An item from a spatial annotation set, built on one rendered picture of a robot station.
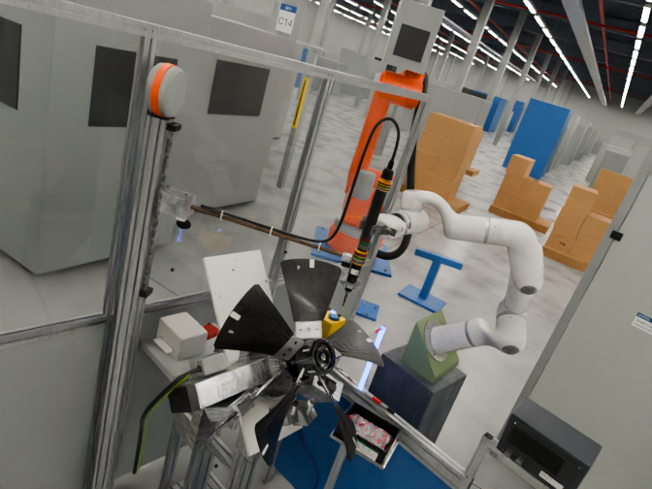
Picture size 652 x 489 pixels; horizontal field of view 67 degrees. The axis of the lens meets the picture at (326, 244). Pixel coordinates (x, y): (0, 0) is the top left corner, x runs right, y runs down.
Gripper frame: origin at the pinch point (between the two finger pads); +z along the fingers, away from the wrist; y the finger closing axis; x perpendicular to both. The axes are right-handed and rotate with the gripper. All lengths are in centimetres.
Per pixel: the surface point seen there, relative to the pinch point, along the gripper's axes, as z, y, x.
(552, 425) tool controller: -34, -69, -42
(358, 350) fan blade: -12, -5, -49
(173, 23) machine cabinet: -93, 280, 31
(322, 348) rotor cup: 9.1, -3.7, -41.9
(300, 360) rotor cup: 15.5, -1.0, -46.3
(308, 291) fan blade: 2.5, 13.9, -31.3
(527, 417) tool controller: -31, -62, -43
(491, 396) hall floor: -244, -8, -166
